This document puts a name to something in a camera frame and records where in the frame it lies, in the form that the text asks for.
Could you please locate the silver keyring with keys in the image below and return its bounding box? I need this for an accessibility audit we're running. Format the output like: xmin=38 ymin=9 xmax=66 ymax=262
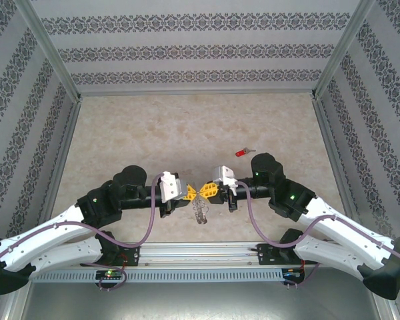
xmin=190 ymin=181 xmax=210 ymax=227

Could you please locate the grey sheet metal panel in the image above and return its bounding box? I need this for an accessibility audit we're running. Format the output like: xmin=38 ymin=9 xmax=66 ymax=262
xmin=19 ymin=279 xmax=384 ymax=320

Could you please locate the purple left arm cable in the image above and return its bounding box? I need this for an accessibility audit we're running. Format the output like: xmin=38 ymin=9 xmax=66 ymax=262
xmin=0 ymin=172 xmax=166 ymax=293

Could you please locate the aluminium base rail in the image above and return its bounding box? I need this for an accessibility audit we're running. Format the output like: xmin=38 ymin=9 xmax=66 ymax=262
xmin=119 ymin=241 xmax=284 ymax=268

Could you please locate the aluminium frame bar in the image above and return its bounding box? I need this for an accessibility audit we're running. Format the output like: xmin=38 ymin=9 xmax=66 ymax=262
xmin=35 ymin=98 xmax=84 ymax=231
xmin=3 ymin=291 xmax=31 ymax=320
xmin=375 ymin=298 xmax=399 ymax=320
xmin=311 ymin=96 xmax=361 ymax=223
xmin=76 ymin=88 xmax=317 ymax=98

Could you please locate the grey slotted cable duct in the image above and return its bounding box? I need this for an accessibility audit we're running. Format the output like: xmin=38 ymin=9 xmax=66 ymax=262
xmin=29 ymin=267 xmax=286 ymax=284

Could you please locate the aluminium frame post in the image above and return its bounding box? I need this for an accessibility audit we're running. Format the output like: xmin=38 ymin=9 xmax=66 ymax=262
xmin=14 ymin=0 xmax=83 ymax=103
xmin=309 ymin=0 xmax=377 ymax=101

